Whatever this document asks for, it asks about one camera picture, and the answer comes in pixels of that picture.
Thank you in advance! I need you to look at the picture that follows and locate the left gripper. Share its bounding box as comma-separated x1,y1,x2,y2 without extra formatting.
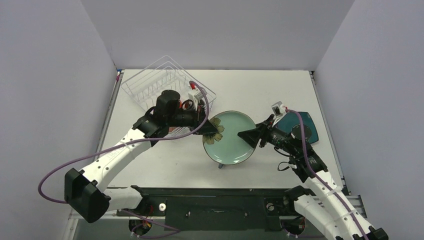
167,102,218,135

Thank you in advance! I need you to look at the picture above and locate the light green floral plate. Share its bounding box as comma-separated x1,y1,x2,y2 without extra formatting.
203,110,256,166

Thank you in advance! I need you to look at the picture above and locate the dark teal square plate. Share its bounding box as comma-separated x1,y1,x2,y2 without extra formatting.
274,111,320,146

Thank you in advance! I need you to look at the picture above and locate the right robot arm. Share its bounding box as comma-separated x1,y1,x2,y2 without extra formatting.
237,121,389,240

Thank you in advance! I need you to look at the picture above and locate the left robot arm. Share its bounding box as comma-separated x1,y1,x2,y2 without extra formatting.
64,88,218,223

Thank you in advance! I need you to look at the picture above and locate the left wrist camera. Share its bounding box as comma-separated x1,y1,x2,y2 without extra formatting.
187,81,204,109

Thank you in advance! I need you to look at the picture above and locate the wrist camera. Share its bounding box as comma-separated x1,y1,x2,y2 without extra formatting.
271,101,287,118
187,81,204,109

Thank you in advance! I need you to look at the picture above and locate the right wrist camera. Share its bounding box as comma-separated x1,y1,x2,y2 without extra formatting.
271,101,287,118

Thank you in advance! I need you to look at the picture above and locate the white wire dish rack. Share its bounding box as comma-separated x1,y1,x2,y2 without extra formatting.
121,56,216,138

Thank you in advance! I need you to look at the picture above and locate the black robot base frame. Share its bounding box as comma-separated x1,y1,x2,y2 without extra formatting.
117,185,317,232

